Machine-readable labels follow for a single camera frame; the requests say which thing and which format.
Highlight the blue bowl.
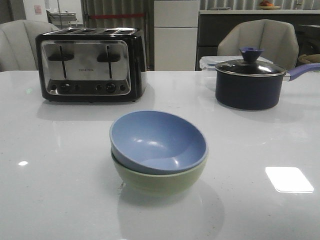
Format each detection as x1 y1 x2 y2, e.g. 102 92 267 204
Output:
109 110 209 175

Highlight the green bowl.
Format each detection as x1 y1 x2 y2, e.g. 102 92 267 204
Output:
111 153 208 197

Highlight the dark kitchen counter cabinet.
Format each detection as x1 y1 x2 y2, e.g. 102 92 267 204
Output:
195 9 320 71

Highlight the glass pot lid blue knob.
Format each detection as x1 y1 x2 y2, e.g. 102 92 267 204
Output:
215 46 286 77

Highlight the dark blue saucepan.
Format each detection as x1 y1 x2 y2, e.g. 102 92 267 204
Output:
215 63 320 110

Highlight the clear plastic food container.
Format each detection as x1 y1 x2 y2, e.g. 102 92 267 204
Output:
199 55 272 86

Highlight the beige chair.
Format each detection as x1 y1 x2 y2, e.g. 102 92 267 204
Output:
217 19 299 70
0 19 59 72

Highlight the fruit plate on counter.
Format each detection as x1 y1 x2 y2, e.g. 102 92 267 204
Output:
257 0 281 10

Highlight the right beige chair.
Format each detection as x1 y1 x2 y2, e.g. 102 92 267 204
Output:
217 19 299 70

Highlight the black and chrome toaster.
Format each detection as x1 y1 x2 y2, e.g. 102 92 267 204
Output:
35 27 147 103

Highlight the left beige chair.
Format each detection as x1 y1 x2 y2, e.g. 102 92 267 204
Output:
0 19 59 72

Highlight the white refrigerator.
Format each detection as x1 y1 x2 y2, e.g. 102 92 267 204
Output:
154 0 201 71

